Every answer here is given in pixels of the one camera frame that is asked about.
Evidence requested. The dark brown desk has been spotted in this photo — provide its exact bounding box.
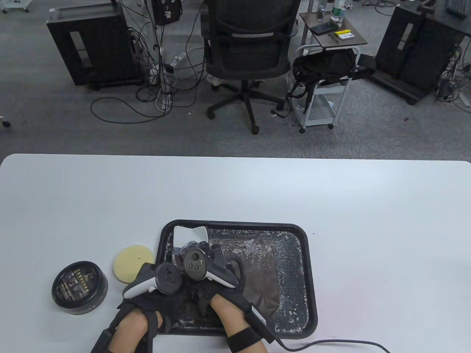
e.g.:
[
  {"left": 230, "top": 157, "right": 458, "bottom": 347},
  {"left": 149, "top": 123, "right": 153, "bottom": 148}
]
[{"left": 419, "top": 0, "right": 471, "bottom": 37}]

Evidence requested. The black computer tower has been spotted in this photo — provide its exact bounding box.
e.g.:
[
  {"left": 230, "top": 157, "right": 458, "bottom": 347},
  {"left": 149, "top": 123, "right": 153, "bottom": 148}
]
[
  {"left": 46, "top": 2, "right": 144, "bottom": 90},
  {"left": 370, "top": 0, "right": 466, "bottom": 106}
]

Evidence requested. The right black white controller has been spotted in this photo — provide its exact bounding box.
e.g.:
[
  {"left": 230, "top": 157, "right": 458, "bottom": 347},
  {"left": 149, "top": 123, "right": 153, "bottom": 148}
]
[{"left": 183, "top": 248, "right": 236, "bottom": 288}]

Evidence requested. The black office chair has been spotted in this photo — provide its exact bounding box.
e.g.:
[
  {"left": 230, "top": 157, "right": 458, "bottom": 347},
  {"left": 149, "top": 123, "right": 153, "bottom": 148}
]
[{"left": 201, "top": 0, "right": 298, "bottom": 135}]

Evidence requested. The tangle of black cables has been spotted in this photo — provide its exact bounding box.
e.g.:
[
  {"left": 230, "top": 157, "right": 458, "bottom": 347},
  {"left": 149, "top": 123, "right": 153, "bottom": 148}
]
[{"left": 436, "top": 48, "right": 471, "bottom": 107}]

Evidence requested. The person's right hand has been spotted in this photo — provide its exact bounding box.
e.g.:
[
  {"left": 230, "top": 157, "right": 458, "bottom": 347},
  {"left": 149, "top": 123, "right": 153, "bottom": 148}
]
[{"left": 176, "top": 241, "right": 254, "bottom": 317}]

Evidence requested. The person's left hand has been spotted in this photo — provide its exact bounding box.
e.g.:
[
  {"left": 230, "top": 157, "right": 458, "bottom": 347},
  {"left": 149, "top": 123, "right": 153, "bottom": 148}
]
[{"left": 117, "top": 264, "right": 210, "bottom": 328}]

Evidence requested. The brown leather bag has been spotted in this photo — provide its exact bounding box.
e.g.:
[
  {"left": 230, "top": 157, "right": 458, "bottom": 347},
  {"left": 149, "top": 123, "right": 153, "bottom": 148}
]
[{"left": 173, "top": 239, "right": 282, "bottom": 326}]

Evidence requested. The black backpack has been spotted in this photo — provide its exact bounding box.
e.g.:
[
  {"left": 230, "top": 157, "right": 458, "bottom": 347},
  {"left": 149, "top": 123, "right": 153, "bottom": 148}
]
[{"left": 287, "top": 49, "right": 376, "bottom": 111}]

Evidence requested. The black floor cable loop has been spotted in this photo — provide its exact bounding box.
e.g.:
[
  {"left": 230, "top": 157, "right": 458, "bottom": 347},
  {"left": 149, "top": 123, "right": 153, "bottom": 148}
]
[{"left": 90, "top": 96, "right": 173, "bottom": 124}]

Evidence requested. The white rolling cart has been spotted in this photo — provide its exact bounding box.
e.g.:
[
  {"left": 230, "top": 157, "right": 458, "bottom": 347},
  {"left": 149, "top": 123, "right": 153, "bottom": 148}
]
[{"left": 288, "top": 44, "right": 359, "bottom": 133}]

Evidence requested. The green label bottle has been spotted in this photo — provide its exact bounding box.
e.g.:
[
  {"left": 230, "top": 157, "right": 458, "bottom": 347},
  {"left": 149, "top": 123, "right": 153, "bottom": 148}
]
[{"left": 330, "top": 0, "right": 347, "bottom": 27}]

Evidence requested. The white desk leg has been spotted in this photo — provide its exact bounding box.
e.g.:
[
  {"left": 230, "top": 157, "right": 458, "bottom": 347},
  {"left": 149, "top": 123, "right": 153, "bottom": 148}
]
[{"left": 145, "top": 0, "right": 173, "bottom": 96}]

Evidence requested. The black forearm sensor box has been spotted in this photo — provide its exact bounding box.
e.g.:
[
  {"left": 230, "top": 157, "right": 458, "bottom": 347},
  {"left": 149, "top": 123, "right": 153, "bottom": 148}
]
[{"left": 246, "top": 303, "right": 276, "bottom": 344}]

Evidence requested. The white trolley base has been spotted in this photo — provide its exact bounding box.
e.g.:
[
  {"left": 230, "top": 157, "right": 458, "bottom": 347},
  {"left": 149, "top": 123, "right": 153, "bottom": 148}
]
[{"left": 0, "top": 0, "right": 30, "bottom": 13}]

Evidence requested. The left black white controller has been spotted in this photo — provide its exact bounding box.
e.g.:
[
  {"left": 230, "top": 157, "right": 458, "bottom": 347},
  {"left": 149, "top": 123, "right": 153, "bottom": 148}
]
[{"left": 123, "top": 262, "right": 183, "bottom": 299}]

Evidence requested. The yellow round sponge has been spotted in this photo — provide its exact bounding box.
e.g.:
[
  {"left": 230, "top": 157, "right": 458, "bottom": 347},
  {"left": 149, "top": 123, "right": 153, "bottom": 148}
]
[{"left": 113, "top": 245, "right": 155, "bottom": 284}]

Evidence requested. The person's left forearm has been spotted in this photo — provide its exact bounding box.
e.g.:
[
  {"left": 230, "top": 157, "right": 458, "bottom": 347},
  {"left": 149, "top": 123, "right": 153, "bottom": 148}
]
[{"left": 90, "top": 309, "right": 164, "bottom": 353}]

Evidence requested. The black leather care cream tin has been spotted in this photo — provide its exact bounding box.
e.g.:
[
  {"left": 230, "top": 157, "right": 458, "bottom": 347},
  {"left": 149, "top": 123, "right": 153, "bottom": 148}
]
[{"left": 52, "top": 261, "right": 109, "bottom": 315}]

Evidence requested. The grey glove cable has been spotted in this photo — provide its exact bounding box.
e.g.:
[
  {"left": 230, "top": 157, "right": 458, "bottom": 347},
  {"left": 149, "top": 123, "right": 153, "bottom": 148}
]
[{"left": 269, "top": 331, "right": 390, "bottom": 353}]

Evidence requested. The black hanging bag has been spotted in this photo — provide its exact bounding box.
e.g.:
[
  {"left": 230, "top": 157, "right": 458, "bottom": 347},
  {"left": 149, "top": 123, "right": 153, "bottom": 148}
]
[{"left": 152, "top": 0, "right": 183, "bottom": 25}]

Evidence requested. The grey polishing cloth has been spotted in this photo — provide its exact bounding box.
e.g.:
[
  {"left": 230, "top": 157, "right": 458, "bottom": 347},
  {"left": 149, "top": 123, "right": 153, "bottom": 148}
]
[{"left": 173, "top": 225, "right": 209, "bottom": 258}]

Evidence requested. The black plastic tray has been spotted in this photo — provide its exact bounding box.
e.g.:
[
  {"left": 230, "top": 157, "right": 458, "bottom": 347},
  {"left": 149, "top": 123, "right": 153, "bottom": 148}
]
[{"left": 153, "top": 220, "right": 318, "bottom": 339}]

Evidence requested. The black tablet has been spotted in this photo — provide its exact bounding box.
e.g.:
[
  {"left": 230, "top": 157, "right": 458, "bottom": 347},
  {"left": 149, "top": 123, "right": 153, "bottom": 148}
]
[{"left": 310, "top": 22, "right": 339, "bottom": 35}]

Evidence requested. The small brown side table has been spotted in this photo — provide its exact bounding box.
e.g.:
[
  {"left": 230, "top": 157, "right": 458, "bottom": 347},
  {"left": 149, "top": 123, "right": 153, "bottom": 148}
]
[{"left": 299, "top": 12, "right": 368, "bottom": 48}]

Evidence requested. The black white controller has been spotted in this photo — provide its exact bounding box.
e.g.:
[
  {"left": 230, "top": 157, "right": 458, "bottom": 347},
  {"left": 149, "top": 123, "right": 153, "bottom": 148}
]
[
  {"left": 123, "top": 262, "right": 183, "bottom": 299},
  {"left": 183, "top": 248, "right": 236, "bottom": 288}
]

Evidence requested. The black right wrist strap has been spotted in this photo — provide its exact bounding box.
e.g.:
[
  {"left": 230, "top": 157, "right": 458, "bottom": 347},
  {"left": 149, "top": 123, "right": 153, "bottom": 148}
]
[{"left": 226, "top": 327, "right": 269, "bottom": 353}]

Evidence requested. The person's right forearm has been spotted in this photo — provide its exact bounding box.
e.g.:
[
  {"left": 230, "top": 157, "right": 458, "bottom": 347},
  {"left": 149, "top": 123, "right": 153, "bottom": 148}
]
[{"left": 210, "top": 294, "right": 269, "bottom": 353}]

